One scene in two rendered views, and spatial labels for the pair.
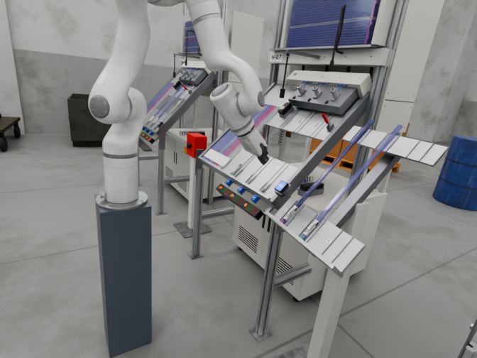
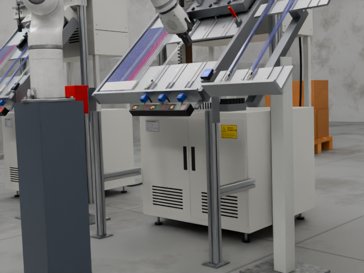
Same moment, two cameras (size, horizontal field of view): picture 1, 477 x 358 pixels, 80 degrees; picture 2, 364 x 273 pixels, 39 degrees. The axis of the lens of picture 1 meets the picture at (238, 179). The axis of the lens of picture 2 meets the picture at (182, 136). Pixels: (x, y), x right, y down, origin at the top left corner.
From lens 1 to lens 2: 110 cm
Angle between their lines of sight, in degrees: 19
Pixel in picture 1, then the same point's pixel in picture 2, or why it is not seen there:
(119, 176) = (51, 67)
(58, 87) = not seen: outside the picture
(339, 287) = (286, 147)
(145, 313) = (84, 241)
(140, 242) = (76, 143)
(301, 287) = (248, 213)
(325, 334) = (285, 208)
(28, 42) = not seen: outside the picture
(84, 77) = not seen: outside the picture
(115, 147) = (46, 36)
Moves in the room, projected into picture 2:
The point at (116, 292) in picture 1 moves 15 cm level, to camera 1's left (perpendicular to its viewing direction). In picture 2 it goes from (54, 204) to (9, 207)
